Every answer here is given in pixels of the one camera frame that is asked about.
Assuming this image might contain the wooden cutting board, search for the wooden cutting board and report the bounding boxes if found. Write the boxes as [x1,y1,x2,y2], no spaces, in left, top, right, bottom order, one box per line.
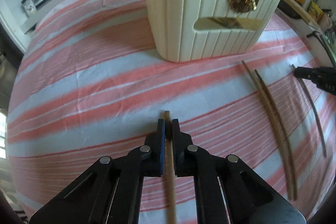
[283,0,319,29]

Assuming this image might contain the yellow snack packet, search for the yellow snack packet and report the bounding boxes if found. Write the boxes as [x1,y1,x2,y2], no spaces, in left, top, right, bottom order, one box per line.
[307,1,324,23]

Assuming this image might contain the pink striped tablecloth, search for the pink striped tablecloth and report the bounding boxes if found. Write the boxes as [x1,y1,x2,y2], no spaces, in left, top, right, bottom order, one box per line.
[7,0,335,218]

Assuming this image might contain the cream utensil holder box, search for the cream utensil holder box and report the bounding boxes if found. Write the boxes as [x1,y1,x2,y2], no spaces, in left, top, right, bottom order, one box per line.
[146,0,280,62]

